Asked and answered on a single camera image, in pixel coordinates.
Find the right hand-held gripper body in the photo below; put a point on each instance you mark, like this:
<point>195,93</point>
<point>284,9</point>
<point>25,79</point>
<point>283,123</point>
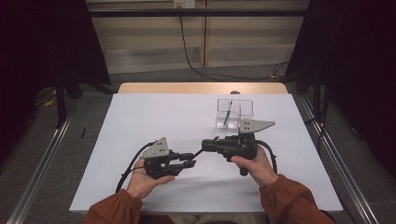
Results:
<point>239,146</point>

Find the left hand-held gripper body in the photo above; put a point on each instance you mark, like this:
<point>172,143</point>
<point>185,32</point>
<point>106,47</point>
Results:
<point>157,163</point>

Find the clear plastic organizer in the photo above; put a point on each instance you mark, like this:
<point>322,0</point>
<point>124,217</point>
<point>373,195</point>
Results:
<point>246,107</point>

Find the person's left hand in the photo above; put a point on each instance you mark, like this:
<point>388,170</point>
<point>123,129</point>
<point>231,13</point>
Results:
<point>140,182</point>

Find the person's right hand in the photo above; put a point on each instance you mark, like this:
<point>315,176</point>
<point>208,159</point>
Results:
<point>261,169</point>

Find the white table mat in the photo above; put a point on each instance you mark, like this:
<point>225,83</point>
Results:
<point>174,118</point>

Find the person's lap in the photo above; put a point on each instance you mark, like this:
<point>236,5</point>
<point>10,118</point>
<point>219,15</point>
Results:
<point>186,219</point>

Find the wooden table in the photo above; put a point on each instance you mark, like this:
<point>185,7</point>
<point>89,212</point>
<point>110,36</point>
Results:
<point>186,88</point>

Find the small black stick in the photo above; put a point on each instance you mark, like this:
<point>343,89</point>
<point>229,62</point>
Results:
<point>83,132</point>

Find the black metal stand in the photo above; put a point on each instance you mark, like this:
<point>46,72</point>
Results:
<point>60,102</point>
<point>317,93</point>

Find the black horizontal bar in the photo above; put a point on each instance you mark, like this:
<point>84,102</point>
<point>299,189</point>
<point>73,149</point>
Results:
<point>186,12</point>

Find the black curtain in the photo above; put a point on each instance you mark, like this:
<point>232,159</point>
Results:
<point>358,62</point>
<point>40,40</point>

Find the metal floor rail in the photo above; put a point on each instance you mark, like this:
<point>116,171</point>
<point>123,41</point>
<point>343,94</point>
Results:
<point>339,161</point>
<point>43,161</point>

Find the white wall socket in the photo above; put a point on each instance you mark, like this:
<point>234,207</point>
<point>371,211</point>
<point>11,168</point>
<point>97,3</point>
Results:
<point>184,3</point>

